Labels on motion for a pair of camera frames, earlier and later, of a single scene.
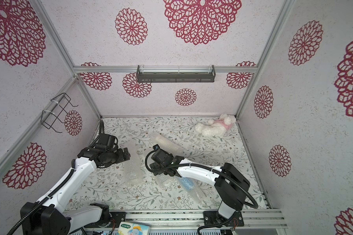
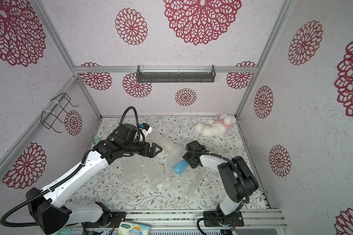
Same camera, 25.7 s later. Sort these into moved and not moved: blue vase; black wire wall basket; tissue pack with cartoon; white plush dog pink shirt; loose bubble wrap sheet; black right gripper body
Moved: blue vase; black right gripper body
Not moved: white plush dog pink shirt; black wire wall basket; tissue pack with cartoon; loose bubble wrap sheet
